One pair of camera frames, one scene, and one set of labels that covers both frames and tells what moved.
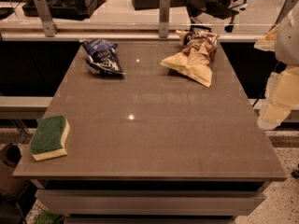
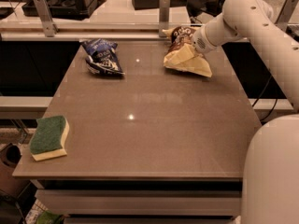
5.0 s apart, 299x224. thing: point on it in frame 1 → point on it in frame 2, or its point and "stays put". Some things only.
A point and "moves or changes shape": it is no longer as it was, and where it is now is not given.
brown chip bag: (196, 57) moves or changes shape
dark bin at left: (9, 155) stays put
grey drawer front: (152, 202) stays put
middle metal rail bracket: (164, 16) stays put
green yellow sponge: (48, 138) stays put
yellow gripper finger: (282, 96) → (184, 59)
